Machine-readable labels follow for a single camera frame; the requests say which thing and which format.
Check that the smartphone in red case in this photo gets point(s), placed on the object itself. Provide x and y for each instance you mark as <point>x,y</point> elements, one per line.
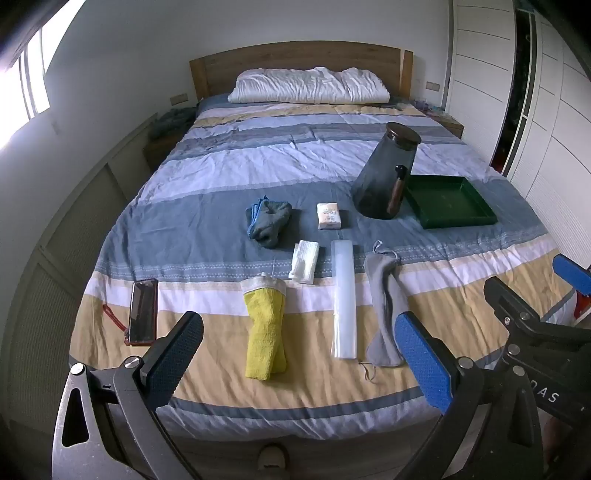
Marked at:
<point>143,311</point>

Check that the dark glass jug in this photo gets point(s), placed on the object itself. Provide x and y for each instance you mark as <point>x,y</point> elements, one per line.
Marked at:
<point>378,184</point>

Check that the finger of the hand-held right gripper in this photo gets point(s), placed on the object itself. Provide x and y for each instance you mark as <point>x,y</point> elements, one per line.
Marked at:
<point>572,274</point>
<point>508,307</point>

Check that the red plastic object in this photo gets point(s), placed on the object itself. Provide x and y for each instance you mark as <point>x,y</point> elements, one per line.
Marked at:
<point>582,305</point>

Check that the low grey wall cabinet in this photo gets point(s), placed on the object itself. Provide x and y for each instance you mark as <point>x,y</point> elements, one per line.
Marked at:
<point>69,240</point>

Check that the green plastic tray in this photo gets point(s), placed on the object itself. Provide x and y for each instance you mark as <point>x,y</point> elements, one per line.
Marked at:
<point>443,198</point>

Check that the white cloth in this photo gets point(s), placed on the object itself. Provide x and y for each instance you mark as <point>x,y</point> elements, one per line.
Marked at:
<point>305,261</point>

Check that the blue grey microfiber cloth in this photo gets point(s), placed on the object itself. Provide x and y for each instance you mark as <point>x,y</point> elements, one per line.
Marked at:
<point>270,221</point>

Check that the blue bed sheet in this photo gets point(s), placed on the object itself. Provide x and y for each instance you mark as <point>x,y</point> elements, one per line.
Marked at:
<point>213,102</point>

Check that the dark cloth pile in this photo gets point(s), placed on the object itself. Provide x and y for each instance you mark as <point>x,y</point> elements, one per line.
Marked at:
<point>173,121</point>

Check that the wooden nightstand with clothes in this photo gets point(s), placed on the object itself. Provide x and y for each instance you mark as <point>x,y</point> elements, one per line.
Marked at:
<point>159,150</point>

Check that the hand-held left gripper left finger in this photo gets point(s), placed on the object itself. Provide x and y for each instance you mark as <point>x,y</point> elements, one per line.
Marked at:
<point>178,355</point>

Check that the white pillow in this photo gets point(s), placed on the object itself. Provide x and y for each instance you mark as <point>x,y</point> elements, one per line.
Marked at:
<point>304,85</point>

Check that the white tissue packet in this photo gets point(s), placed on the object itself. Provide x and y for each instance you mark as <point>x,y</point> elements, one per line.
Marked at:
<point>329,216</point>

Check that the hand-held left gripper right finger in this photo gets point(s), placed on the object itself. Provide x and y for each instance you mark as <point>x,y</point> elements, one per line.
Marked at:
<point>425,364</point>

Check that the grey cloth face mask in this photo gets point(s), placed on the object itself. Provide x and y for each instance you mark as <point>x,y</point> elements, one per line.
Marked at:
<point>385,304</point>

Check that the wooden headboard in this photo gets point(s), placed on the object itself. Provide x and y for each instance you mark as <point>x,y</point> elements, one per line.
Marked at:
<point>295,57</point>

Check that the yellow towel with white trim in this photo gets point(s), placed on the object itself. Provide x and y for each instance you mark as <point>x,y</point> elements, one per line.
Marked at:
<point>265,327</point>

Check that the wooden nightstand with small clutter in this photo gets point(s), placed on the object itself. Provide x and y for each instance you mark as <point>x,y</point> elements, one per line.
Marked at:
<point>450,125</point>

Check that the wall socket plate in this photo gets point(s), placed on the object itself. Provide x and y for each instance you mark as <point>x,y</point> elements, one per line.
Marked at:
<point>432,86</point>
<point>179,98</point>

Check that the window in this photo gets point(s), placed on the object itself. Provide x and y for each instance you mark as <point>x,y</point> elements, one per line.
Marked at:
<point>32,78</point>

